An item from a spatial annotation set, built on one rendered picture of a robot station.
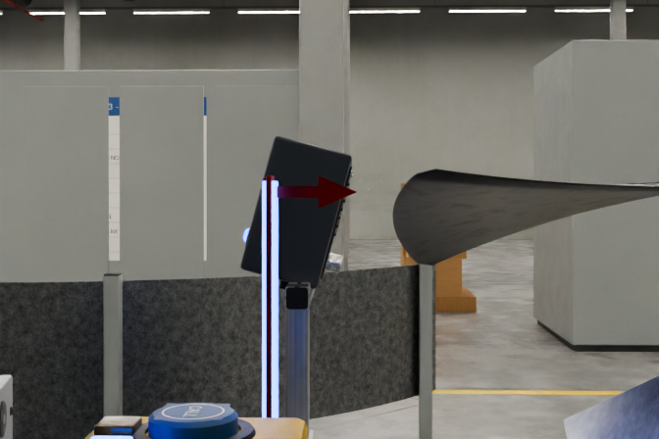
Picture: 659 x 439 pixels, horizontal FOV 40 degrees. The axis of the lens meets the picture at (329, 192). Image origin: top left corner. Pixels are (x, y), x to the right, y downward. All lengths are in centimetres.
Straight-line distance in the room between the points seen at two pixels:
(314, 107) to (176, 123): 203
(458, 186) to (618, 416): 22
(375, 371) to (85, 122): 458
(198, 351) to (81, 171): 460
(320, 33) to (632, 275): 311
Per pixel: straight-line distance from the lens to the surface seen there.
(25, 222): 703
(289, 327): 119
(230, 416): 42
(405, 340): 276
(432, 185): 58
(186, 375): 239
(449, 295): 878
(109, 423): 43
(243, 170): 665
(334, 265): 126
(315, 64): 494
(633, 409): 70
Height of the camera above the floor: 118
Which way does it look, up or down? level
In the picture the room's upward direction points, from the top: straight up
